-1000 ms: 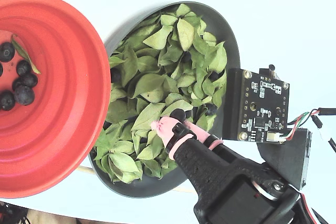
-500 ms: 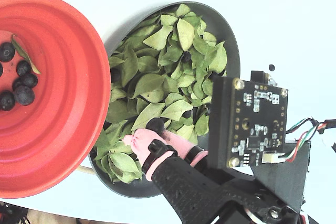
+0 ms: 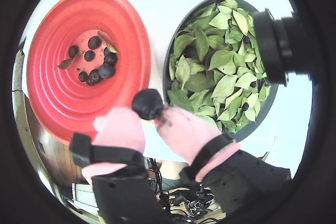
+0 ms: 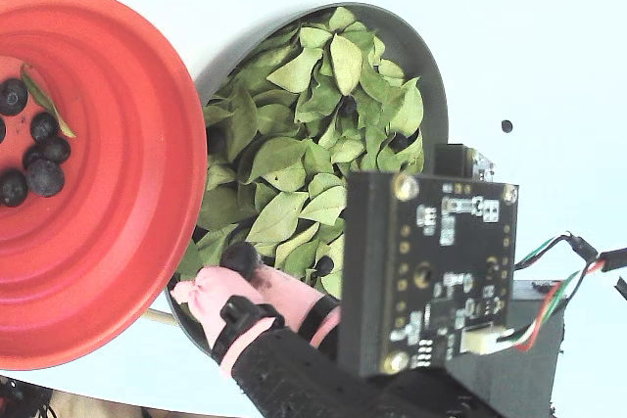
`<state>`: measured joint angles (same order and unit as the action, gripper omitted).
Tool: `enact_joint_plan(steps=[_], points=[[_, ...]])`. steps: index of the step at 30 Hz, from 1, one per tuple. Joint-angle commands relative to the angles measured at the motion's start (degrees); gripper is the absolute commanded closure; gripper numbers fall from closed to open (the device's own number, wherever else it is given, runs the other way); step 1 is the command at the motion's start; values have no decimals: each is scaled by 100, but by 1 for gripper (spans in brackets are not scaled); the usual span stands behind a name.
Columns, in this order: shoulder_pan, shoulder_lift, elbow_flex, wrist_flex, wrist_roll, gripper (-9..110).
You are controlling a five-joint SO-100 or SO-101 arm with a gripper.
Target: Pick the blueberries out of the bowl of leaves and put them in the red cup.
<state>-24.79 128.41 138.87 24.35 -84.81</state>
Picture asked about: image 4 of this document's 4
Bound pink-tipped black gripper finger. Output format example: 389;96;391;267
169;266;383;418
252;265;342;355

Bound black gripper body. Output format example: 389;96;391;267
371;371;501;418

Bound pile of green leaves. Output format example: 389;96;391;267
175;6;425;321

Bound red collapsible ribbed cup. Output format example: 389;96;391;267
0;0;208;371

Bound dark grey round bowl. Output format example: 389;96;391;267
164;1;450;358

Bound beige speckled rug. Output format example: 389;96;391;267
46;388;212;418

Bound small dark circuit board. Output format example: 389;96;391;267
433;142;497;185

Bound narrow green leaf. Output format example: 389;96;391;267
20;65;77;139

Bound black printed camera mount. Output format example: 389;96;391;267
440;279;567;418

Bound multicoloured camera wire bundle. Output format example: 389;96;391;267
462;260;606;353

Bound black cable tangle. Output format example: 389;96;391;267
0;374;56;418

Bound black cable with plug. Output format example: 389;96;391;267
513;230;627;301

